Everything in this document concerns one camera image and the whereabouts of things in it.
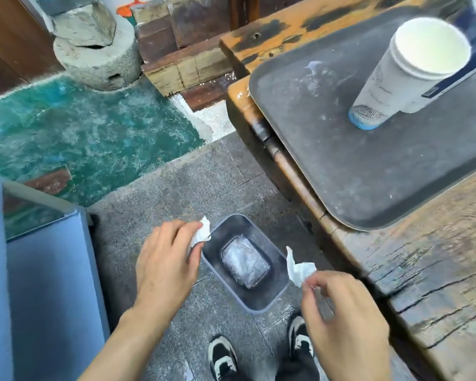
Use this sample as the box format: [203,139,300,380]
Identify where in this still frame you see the person's right hand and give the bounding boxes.
[301,270,393,381]

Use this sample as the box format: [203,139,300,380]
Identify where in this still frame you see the person's left hand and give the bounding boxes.
[135,220,205,315]

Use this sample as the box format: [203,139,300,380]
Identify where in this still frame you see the small white tissue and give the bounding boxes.
[188,216,212,250]

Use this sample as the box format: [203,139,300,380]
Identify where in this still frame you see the torn white tissue piece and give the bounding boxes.
[286,246,318,288]

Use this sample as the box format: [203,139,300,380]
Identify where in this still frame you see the person's left forearm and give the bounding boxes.
[79,305,172,381]

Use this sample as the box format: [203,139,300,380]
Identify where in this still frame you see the person's right black shoe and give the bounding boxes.
[287,315,316,360]

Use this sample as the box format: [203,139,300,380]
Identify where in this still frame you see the person's black shoe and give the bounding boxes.
[208,335,239,381]
[287,315,316,360]

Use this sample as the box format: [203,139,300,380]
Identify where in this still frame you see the grey rectangular trash bin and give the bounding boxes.
[201,213,290,316]

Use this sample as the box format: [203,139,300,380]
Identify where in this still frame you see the clear plastic wrapped bundle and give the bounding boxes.
[221,235,271,289]

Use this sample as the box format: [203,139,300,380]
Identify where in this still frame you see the person's black trousers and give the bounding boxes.
[275,348,321,381]

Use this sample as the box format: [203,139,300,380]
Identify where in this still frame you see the person's left black shoe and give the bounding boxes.
[208,335,239,381]

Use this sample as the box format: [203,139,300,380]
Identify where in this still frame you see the black serving tray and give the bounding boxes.
[248,7,476,233]

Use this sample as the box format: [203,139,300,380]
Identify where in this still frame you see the brown wood piece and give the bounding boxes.
[23,167,73,196]

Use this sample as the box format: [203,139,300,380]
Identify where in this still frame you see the weathered wooden beam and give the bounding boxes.
[142,45,239,97]

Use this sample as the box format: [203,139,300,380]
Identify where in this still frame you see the round stone millstone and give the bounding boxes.
[53,13,144,92]

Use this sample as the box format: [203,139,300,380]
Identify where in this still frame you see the white paper cup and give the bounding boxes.
[348,17,472,131]

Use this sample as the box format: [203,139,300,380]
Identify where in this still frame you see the orange plastic object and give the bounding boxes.
[116,0,147,19]

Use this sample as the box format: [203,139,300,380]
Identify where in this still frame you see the grey rock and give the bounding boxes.
[51,1,117,49]

